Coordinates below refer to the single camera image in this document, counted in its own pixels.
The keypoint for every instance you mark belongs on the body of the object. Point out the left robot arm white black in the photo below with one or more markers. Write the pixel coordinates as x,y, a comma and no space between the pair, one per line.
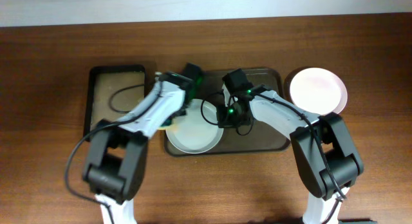
115,164

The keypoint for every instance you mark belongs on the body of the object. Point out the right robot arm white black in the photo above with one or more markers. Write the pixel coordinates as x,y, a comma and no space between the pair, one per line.
327,159

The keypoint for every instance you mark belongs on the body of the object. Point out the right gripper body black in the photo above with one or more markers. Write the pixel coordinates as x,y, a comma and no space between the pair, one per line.
230,117

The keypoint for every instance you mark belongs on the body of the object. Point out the small black water tray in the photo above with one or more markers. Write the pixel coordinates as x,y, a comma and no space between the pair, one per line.
112,91

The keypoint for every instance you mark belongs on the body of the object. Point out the pinkish white plate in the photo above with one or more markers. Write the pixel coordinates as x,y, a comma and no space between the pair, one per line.
318,90

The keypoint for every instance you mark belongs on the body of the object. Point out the large brown serving tray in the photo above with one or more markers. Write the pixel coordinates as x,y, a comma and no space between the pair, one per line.
262,137

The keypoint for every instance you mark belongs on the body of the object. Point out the light blue plate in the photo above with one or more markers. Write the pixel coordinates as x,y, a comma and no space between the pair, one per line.
194,135

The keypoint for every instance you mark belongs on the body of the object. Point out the green yellow sponge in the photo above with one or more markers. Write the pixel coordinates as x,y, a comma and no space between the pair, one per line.
169,125

